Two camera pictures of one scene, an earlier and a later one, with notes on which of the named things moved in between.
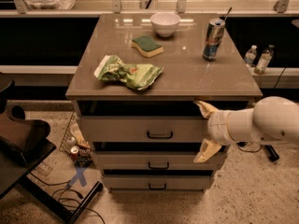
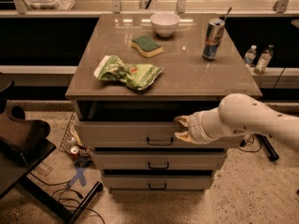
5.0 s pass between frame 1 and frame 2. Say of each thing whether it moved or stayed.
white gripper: moved
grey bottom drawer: stayed
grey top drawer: moved
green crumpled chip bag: stayed
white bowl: stayed
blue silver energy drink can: stayed
